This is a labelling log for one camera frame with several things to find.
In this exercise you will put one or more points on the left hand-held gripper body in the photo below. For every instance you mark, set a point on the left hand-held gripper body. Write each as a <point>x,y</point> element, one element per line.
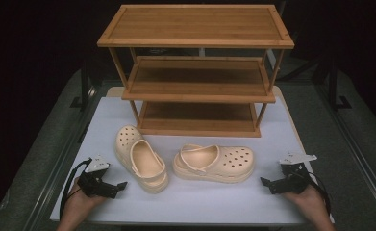
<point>94,179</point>

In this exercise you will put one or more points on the beige clog shoe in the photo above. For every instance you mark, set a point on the beige clog shoe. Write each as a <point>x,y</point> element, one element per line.
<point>144,159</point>
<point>220,163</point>

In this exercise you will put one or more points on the grey metal rail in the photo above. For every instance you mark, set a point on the grey metal rail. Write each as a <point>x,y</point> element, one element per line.
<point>355,154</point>
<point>57,166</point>

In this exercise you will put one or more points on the black metal stand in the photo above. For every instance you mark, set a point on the black metal stand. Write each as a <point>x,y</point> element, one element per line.
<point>334,86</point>
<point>84,86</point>

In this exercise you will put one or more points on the wooden three-tier shoe rack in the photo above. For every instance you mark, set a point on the wooden three-tier shoe rack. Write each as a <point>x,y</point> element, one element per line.
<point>195,29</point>

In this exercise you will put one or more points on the white foam mat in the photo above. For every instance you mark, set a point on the white foam mat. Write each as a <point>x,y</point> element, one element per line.
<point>188,199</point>

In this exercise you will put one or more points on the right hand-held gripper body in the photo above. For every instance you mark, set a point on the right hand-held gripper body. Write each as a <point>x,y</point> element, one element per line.
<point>294,176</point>

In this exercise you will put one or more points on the person's right hand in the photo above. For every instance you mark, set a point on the person's right hand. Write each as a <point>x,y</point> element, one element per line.
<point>307,202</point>

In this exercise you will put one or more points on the person's left hand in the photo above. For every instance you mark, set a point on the person's left hand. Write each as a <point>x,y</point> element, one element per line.
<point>83,205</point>

